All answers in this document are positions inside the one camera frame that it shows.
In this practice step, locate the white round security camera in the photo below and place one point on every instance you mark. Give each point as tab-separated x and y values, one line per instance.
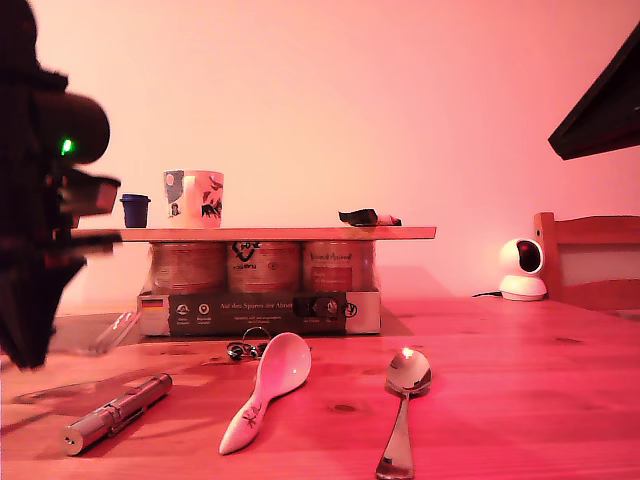
520	287

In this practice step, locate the metallic fork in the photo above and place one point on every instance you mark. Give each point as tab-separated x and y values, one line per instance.
117	330

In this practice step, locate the wooden shelf board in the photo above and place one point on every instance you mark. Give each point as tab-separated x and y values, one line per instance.
260	234

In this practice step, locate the small blue cup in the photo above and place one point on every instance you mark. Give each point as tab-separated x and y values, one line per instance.
135	212

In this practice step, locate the white printed ceramic mug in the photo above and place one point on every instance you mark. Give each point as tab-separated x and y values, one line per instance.
197	200

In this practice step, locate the wooden chair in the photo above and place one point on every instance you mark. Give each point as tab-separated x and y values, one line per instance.
600	230

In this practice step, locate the metallic spoon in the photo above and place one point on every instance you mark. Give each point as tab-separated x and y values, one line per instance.
409	372

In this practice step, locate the white ceramic soup spoon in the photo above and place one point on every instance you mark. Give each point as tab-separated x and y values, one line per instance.
282	362

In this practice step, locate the tin can plain label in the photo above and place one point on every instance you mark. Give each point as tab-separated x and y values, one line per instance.
187	270

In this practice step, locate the black snack bar wrapper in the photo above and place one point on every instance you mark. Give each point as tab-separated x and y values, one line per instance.
357	217

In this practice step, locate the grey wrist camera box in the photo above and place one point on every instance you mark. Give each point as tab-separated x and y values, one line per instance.
97	197

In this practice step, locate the tin can black logo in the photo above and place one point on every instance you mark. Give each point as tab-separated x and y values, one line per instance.
265	270

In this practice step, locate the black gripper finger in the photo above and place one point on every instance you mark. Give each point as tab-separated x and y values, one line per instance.
30	310

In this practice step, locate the tin can red label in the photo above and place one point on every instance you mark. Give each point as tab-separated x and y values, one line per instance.
337	270

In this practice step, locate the printed cardboard can tray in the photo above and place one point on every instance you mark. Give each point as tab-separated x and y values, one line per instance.
250	315

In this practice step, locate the silver metal penlight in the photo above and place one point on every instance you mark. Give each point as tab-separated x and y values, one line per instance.
120	407

